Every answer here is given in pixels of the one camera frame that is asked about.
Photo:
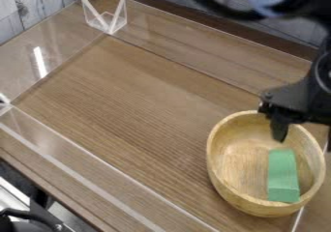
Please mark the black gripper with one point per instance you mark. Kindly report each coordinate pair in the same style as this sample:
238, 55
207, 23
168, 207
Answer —
297, 103

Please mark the green rectangular block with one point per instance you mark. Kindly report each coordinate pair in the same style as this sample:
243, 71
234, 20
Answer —
284, 176

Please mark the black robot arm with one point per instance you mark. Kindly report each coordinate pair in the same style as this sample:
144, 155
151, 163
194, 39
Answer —
316, 10

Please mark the wooden bowl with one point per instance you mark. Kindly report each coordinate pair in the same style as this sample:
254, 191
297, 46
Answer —
238, 149

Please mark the clear acrylic enclosure wall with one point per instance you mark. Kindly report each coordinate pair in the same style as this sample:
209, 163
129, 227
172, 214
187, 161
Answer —
109, 112

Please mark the clear acrylic corner bracket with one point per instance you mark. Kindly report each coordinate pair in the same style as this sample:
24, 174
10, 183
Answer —
107, 22

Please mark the black metal mount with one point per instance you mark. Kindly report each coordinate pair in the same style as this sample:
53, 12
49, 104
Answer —
46, 220

